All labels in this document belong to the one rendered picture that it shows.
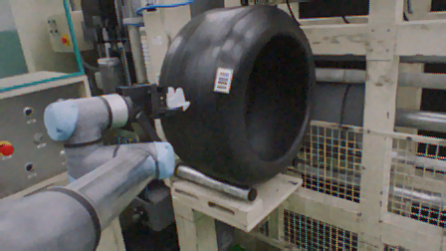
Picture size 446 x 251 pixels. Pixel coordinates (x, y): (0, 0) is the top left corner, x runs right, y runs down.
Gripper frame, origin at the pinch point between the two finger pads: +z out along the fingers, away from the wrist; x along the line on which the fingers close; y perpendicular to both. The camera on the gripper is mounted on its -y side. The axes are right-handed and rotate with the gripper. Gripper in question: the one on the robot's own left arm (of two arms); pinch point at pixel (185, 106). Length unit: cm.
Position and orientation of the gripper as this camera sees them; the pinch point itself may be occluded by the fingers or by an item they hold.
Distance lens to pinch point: 92.4
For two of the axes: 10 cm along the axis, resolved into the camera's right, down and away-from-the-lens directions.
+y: -0.1, -9.7, -2.4
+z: 6.5, -1.9, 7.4
